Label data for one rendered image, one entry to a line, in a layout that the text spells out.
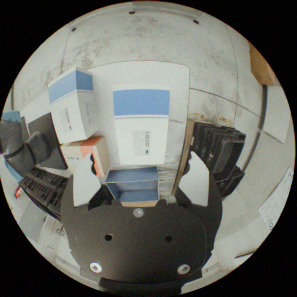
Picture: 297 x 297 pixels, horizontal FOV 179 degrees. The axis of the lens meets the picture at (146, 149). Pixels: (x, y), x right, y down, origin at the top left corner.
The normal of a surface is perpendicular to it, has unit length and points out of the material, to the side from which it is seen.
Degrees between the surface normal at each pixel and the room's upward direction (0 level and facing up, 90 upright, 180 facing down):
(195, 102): 0
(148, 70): 0
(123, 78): 0
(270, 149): 90
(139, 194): 90
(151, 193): 90
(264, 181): 90
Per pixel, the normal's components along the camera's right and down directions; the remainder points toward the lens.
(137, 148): 0.04, 0.48
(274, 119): -1.00, 0.01
